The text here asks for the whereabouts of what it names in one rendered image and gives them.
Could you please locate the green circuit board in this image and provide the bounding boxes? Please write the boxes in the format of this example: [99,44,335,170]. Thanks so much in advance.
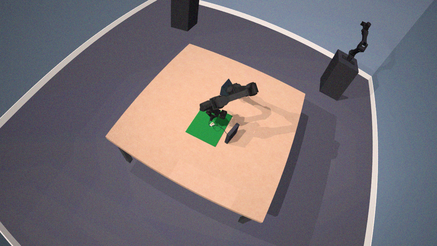
[185,111,233,147]

